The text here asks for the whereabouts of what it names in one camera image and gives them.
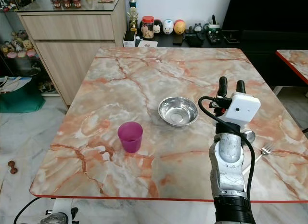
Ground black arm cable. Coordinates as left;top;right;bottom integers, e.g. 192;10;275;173
198;96;257;205
13;196;42;224

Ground gold trophy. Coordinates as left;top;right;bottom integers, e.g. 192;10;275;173
127;0;140;33

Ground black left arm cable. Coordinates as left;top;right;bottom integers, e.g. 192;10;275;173
13;196;42;224

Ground small brown dumbbell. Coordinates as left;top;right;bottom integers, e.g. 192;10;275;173
7;160;19;175

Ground glass shelf with plush toys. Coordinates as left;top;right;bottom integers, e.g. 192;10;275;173
0;11;59;95

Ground black television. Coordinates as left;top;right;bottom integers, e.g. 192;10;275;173
221;0;308;34

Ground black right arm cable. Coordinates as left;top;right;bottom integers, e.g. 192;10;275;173
198;96;257;205

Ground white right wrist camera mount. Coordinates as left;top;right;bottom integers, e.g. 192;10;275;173
216;92;262;131

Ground white egg-shaped figure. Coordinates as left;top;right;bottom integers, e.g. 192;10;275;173
162;19;175;36

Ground stainless steel bowl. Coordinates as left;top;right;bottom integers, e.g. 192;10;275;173
157;96;200;128

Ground purple plastic cup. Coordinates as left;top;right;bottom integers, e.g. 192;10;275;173
117;121;144;154

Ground light wooden cabinet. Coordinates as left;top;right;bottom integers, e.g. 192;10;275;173
18;0;127;107

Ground black remote control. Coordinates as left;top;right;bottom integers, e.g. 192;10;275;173
206;31;222;44

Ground yellow egg-shaped figure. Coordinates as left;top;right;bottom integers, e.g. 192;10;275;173
174;19;187;36

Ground silver metal fork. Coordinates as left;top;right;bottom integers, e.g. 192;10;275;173
243;143;276;175

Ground green bag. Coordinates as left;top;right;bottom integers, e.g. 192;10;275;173
0;76;47;114

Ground silver metal spoon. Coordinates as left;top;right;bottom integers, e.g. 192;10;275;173
244;130;257;144

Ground clear jar with red lid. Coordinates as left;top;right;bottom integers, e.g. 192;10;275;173
140;15;155;40

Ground small white box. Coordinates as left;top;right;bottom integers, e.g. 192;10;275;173
123;31;137;48

